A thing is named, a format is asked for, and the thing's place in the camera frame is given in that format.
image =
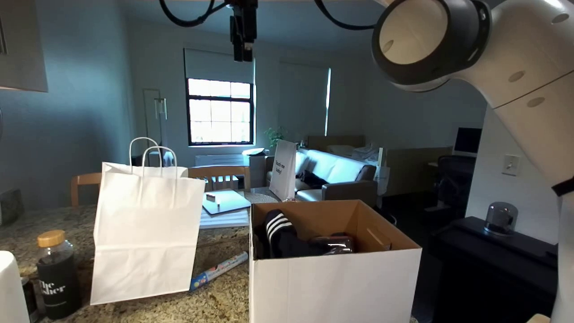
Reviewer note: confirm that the black framed window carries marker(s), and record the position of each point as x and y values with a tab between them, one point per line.
220	113

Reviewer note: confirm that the white rounded appliance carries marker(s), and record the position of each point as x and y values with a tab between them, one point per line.
12	293

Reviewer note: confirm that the black side table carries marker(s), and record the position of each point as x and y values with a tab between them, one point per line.
491	275

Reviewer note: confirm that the clear Fiji water bottle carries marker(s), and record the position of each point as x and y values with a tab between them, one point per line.
333	244

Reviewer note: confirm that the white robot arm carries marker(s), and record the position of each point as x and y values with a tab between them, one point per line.
527	72

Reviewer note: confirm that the white wall outlet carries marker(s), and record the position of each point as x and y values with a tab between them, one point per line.
511	165

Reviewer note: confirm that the dark clothing with white stripes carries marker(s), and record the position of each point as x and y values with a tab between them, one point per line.
285	235

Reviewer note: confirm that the black office chair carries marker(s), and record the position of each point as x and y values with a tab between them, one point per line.
451	182

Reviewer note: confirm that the tall white paper bag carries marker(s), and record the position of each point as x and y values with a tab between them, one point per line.
283	171

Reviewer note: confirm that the clear glass jar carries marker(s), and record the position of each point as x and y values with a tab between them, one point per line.
502	216

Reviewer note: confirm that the wooden wall cabinet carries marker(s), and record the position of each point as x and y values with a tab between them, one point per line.
21	42

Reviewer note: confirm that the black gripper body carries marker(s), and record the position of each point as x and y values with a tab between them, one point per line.
243	20

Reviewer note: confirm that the green potted plant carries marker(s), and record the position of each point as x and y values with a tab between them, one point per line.
272	139

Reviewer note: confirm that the narrow grey roller blind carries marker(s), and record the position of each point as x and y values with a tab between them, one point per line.
303	99

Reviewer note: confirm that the dark countertop box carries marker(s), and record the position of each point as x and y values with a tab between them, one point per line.
12	207

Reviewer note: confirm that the grey sofa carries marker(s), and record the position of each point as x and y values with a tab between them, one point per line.
335	171

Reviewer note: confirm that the wooden chair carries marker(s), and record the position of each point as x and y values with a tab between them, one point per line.
218	173
84	180

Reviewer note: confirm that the wide grey roller blind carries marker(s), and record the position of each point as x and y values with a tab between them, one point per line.
220	65

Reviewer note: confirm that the open laptop screen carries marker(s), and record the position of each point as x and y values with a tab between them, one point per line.
468	140

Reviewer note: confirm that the dark glass jar gold lid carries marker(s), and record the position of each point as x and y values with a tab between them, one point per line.
57	280

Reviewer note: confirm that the white cardboard box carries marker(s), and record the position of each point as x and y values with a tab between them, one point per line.
335	287

